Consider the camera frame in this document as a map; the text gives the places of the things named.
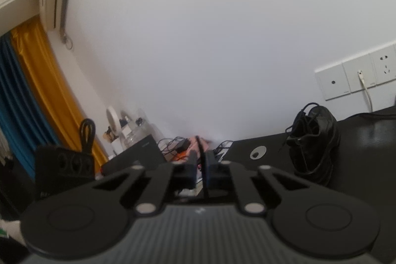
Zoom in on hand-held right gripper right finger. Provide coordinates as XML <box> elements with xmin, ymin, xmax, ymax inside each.
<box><xmin>206</xmin><ymin>150</ymin><xmax>311</xmax><ymax>218</ymax></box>

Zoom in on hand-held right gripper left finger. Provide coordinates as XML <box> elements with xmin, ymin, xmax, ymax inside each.
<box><xmin>93</xmin><ymin>150</ymin><xmax>199</xmax><ymax>218</ymax></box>

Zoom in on pink box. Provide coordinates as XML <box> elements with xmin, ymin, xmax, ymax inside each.
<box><xmin>190</xmin><ymin>136</ymin><xmax>212</xmax><ymax>154</ymax></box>

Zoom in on black laptop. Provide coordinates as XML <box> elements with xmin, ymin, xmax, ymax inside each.
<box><xmin>101</xmin><ymin>134</ymin><xmax>169</xmax><ymax>176</ymax></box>

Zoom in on clear glass jar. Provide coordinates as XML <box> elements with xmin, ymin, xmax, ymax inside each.
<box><xmin>121</xmin><ymin>110</ymin><xmax>151</xmax><ymax>148</ymax></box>

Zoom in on blue curtain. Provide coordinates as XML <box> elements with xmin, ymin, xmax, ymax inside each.
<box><xmin>0</xmin><ymin>34</ymin><xmax>61</xmax><ymax>178</ymax></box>

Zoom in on round white mirror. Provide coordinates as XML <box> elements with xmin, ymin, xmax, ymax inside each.
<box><xmin>106</xmin><ymin>107</ymin><xmax>121</xmax><ymax>136</ymax></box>

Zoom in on orange curtain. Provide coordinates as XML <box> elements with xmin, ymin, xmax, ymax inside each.
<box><xmin>11</xmin><ymin>17</ymin><xmax>109</xmax><ymax>172</ymax></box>

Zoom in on black shoe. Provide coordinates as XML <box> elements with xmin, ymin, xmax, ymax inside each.
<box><xmin>280</xmin><ymin>102</ymin><xmax>341</xmax><ymax>186</ymax></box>

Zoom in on black tangled cables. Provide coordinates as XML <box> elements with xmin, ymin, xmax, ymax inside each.
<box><xmin>157</xmin><ymin>136</ymin><xmax>193</xmax><ymax>158</ymax></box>

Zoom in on silver desk cable grommet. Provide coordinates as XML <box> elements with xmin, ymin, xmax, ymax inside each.
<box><xmin>249</xmin><ymin>146</ymin><xmax>267</xmax><ymax>160</ymax></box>

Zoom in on black looped cable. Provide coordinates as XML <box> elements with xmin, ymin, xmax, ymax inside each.
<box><xmin>79</xmin><ymin>118</ymin><xmax>96</xmax><ymax>158</ymax></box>

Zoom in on white wall socket panel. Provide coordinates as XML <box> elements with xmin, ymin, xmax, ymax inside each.
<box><xmin>314</xmin><ymin>41</ymin><xmax>396</xmax><ymax>101</ymax></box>

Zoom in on white plugged cable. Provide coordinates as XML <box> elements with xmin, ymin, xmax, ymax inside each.
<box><xmin>357</xmin><ymin>70</ymin><xmax>374</xmax><ymax>112</ymax></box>

